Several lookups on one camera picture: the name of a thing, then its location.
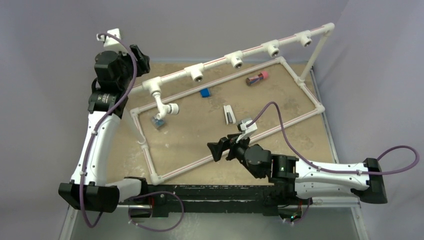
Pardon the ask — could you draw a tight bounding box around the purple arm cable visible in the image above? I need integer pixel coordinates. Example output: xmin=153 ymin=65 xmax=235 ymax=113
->
xmin=246 ymin=101 xmax=420 ymax=175
xmin=79 ymin=32 xmax=139 ymax=229

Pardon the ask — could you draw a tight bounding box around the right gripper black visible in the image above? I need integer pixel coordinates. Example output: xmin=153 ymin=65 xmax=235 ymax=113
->
xmin=207 ymin=131 xmax=250 ymax=169

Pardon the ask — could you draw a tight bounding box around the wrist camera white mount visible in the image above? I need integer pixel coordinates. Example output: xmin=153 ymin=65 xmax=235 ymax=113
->
xmin=96 ymin=28 xmax=128 ymax=56
xmin=236 ymin=118 xmax=258 ymax=143

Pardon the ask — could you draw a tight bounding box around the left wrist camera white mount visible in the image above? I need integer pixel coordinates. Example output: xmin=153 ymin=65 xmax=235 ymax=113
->
xmin=96 ymin=28 xmax=128 ymax=56

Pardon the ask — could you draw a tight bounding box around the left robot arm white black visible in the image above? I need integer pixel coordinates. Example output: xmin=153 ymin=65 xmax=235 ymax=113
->
xmin=58 ymin=44 xmax=150 ymax=213

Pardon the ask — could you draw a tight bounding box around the clear box with blue contents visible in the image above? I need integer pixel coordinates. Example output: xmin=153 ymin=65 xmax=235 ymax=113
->
xmin=150 ymin=116 xmax=166 ymax=130

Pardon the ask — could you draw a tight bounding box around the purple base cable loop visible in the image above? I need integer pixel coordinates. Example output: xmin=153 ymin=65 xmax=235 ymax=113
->
xmin=127 ymin=191 xmax=185 ymax=233

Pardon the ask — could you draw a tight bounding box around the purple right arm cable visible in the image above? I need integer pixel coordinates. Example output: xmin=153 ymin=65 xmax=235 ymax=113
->
xmin=246 ymin=101 xmax=420 ymax=175

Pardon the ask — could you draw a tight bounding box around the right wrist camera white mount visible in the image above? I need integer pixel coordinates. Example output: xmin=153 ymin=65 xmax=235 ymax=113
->
xmin=236 ymin=118 xmax=258 ymax=143

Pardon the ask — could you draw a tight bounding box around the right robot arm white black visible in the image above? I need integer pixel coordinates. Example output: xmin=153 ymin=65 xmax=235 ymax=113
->
xmin=206 ymin=134 xmax=388 ymax=204

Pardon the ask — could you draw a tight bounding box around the white plastic water faucet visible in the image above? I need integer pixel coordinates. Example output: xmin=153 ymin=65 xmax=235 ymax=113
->
xmin=152 ymin=91 xmax=180 ymax=120

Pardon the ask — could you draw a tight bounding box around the white PVC pipe frame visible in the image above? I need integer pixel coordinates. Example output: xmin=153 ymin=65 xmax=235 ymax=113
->
xmin=122 ymin=23 xmax=335 ymax=186

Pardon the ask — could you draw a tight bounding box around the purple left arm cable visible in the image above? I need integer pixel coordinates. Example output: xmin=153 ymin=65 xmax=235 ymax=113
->
xmin=79 ymin=32 xmax=139 ymax=229

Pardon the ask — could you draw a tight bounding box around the colourful tube with pink cap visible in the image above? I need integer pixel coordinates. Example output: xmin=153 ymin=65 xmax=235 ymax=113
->
xmin=245 ymin=71 xmax=269 ymax=87

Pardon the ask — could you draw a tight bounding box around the blue rectangular block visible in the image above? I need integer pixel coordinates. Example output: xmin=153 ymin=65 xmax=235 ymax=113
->
xmin=199 ymin=88 xmax=212 ymax=98

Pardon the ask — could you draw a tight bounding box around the white stapler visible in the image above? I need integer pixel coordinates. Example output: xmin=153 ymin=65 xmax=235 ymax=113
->
xmin=223 ymin=105 xmax=236 ymax=125

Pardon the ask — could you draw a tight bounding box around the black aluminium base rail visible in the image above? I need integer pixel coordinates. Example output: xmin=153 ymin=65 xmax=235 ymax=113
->
xmin=124 ymin=184 xmax=307 ymax=218

